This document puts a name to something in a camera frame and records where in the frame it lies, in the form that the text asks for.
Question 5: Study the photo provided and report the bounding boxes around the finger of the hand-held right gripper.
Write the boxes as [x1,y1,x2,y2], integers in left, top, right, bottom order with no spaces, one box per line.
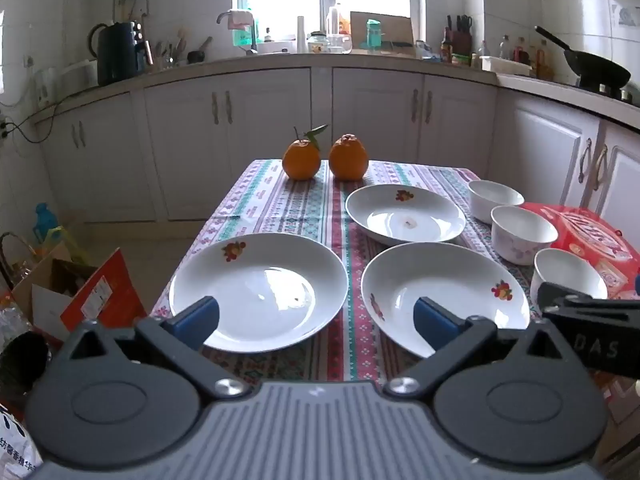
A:
[534,281,640,313]

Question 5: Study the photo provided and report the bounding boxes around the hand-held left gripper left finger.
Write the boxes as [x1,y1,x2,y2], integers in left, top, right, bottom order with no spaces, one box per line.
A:
[52,296,253,403]

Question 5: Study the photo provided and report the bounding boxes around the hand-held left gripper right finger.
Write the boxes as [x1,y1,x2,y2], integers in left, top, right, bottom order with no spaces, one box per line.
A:
[382,296,576,402]

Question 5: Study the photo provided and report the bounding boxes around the white ceramic bowl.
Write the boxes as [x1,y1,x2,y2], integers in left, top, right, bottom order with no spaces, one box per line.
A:
[533,248,609,306]
[468,179,526,225]

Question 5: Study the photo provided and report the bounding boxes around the white plate with fruit print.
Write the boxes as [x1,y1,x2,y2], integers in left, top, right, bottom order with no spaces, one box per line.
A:
[361,242,532,359]
[169,232,349,354]

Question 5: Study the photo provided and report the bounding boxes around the white bowl with floral print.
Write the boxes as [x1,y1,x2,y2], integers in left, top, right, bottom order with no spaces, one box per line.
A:
[490,205,559,266]

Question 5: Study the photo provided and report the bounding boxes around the white plate with centre stain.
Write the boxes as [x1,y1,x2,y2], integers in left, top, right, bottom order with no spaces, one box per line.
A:
[345,184,467,247]

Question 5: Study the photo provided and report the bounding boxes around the red printed package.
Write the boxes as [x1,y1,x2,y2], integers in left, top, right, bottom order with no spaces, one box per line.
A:
[520,202,640,301]

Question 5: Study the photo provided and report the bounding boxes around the red cardboard box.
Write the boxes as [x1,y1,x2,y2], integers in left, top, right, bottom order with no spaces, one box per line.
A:
[59,247,149,333]

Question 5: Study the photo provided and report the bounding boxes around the brown cardboard box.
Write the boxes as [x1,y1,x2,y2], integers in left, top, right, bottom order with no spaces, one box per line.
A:
[11,242,101,346]

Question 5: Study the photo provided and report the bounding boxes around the yellow-green plastic bag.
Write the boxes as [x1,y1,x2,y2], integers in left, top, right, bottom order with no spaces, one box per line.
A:
[47,226,93,267]

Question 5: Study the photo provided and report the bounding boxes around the patterned tablecloth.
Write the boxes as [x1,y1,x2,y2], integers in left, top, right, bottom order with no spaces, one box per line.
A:
[150,159,551,386]

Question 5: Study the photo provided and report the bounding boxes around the white kitchen cabinets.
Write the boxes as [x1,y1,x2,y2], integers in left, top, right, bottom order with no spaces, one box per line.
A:
[35,65,640,261]

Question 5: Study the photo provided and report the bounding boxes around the dark bundle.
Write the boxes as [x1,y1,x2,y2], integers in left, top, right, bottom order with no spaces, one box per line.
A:
[0,332,51,411]

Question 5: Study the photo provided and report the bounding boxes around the orange with leaf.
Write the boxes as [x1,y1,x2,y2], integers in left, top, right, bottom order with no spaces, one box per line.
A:
[282,125,329,182]

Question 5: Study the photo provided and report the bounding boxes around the printed plastic bag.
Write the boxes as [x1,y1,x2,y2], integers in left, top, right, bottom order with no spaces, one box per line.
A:
[0,400,43,480]

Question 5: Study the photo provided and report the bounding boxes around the black wok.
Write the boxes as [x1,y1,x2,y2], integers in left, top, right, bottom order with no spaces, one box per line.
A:
[534,25,633,93]

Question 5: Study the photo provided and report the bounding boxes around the white rectangular tray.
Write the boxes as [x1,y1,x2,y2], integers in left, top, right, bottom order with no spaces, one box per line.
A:
[479,55,533,77]

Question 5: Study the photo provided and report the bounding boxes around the utensil holder with utensils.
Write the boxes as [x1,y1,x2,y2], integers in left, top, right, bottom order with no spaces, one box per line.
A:
[152,27,190,72]

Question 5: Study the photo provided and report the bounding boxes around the small black pot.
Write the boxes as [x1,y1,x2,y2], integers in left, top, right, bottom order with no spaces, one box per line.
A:
[187,36,214,64]

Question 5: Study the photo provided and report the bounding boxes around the white countertop appliance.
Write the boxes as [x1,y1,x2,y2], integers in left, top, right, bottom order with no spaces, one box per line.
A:
[59,59,99,97]

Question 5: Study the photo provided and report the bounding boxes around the kitchen countertop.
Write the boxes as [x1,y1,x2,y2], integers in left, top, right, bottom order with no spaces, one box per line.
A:
[32,51,640,136]

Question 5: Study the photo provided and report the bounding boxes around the knife block with knives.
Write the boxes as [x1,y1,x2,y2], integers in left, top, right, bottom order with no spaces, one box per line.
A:
[446,14,474,58]

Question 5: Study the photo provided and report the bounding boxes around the dark electric kettle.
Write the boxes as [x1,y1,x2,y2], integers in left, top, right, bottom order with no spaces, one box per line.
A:
[89,21,153,87]

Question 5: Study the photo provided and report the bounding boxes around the green dish soap bottle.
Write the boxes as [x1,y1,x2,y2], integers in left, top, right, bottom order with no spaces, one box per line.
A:
[231,7,260,49]

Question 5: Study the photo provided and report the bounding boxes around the cardboard sheet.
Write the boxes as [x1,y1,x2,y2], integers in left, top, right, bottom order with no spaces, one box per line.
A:
[350,11,417,58]

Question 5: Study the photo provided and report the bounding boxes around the metal faucet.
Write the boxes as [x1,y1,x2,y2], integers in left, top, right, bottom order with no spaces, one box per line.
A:
[216,10,259,57]

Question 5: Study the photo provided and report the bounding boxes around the plastic cooking oil bottle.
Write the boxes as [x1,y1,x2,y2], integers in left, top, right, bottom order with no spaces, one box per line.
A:
[326,3,352,37]

